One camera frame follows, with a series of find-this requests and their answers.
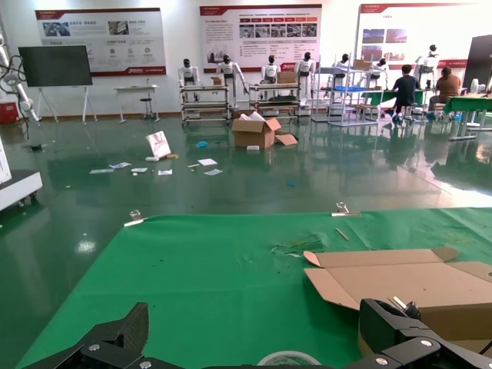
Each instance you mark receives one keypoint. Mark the white humanoid robot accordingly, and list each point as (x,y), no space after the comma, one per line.
(305,69)
(344,58)
(227,69)
(271,71)
(188,73)
(381,63)
(432,52)

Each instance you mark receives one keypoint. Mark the seated person in brown shirt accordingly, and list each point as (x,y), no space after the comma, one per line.
(447,86)

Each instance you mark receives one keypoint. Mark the wall poster with photo row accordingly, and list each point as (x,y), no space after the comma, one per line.
(261,30)

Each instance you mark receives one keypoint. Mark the red box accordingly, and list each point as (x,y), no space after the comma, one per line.
(7,113)

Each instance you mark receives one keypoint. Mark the seated person in dark shirt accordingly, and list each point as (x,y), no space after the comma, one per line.
(405,88)

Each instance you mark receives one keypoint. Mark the green covered work table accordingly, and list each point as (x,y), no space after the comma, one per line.
(469,104)

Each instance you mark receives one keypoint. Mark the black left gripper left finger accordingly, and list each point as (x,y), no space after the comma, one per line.
(115,338)

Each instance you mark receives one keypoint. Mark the white booklet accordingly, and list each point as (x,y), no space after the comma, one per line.
(207,161)

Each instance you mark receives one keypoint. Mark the black screen on stand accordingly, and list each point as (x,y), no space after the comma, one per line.
(54,65)

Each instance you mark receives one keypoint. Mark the metal workshop cart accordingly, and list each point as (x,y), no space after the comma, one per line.
(203,104)
(274,100)

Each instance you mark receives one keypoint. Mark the white industrial robot arm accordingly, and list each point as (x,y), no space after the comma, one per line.
(23,100)

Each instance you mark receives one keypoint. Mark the tall metal rack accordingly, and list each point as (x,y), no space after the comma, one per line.
(346,90)

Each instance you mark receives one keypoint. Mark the flat cardboard piece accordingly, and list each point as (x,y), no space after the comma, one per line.
(287,139)

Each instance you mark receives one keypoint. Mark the open cardboard box with hole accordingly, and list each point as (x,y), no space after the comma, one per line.
(403,276)

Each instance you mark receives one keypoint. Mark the wall poster with round icons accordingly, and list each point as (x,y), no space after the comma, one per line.
(100,38)

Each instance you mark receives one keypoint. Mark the large open cardboard carton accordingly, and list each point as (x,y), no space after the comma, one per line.
(250,136)

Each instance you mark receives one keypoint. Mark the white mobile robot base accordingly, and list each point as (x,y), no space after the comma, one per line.
(15,184)

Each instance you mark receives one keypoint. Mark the green table cloth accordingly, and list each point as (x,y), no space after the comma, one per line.
(211,276)

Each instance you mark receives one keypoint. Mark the white and red paper bag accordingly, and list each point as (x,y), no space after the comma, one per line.
(158,144)

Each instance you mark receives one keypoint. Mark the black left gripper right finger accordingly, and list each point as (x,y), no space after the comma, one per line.
(392,334)

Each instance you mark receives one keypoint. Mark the metal binder clip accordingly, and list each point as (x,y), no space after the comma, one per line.
(134,218)
(342,210)

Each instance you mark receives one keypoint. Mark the clear tape roll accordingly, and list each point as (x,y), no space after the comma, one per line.
(286,353)

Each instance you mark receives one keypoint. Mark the white narrow table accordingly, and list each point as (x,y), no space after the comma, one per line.
(136,89)

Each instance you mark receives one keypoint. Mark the wall poster with red photos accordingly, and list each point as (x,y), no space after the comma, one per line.
(415,27)

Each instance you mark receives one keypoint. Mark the paper sheet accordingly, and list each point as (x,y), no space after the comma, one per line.
(102,171)
(213,172)
(165,172)
(120,165)
(139,169)

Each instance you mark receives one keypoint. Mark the black stool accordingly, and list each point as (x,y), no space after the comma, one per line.
(146,100)

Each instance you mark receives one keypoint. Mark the large black panel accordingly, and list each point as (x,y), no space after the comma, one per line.
(480,57)

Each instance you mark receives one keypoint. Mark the thin wooden stick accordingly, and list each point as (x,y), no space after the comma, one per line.
(342,233)

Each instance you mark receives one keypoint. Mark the blue shoe cover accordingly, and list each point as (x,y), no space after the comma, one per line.
(202,144)
(290,184)

